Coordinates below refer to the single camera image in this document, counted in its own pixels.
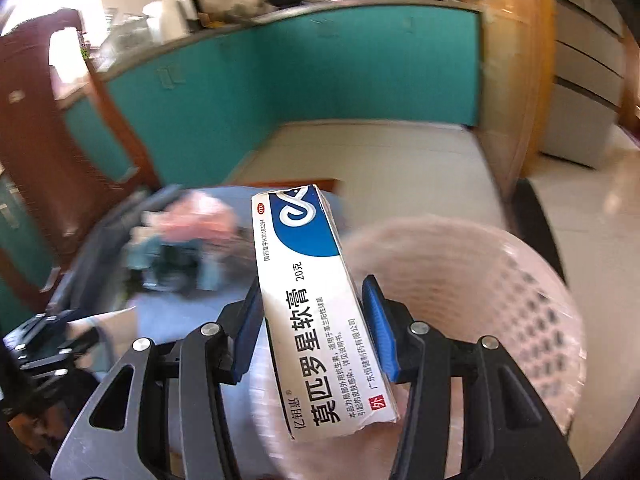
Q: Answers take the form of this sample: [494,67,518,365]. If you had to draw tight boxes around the grey refrigerator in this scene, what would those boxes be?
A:
[541,0,627,170]

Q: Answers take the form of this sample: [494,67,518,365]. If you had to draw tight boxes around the white electric kettle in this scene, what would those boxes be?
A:
[144,0,198,42]

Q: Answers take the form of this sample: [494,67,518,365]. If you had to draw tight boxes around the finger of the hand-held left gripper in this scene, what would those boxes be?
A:
[10,360,77,403]
[4,312,102,361]

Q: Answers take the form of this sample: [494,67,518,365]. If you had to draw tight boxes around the carved wooden chair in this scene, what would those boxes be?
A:
[0,10,162,243]

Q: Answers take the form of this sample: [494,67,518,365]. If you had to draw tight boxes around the white and blue ointment box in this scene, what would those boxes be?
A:
[250,183,404,444]

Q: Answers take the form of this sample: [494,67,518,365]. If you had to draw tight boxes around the wooden wall panel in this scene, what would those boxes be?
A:
[447,0,557,203]

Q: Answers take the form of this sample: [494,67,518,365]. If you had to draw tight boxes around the dark blurred object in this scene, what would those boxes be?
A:
[131,240,223,293]

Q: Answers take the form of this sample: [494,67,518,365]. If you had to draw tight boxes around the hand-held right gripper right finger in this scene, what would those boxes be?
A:
[361,274,582,480]

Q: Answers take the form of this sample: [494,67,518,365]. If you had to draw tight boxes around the pink plastic mesh basket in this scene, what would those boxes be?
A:
[249,219,589,480]

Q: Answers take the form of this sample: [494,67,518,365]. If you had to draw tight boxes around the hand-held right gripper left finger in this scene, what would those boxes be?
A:
[50,280,266,480]

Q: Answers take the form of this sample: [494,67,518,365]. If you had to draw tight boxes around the blue striped tablecloth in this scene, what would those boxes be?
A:
[47,185,352,480]

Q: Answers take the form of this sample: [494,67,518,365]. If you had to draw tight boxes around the teal kitchen cabinets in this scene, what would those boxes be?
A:
[0,7,484,311]

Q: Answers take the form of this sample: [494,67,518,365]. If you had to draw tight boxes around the pink crumpled plastic bag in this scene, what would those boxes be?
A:
[152,191,240,245]

